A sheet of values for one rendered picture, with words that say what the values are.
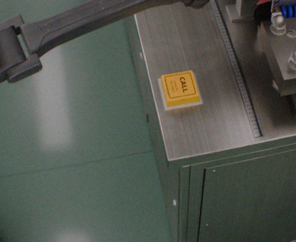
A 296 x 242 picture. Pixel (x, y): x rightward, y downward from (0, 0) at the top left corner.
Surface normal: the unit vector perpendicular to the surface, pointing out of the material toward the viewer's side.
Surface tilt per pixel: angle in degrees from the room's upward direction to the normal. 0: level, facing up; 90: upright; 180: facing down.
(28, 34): 20
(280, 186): 90
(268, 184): 90
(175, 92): 0
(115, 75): 0
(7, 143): 0
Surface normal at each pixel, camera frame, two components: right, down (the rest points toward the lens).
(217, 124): -0.04, -0.52
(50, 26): 0.13, -0.24
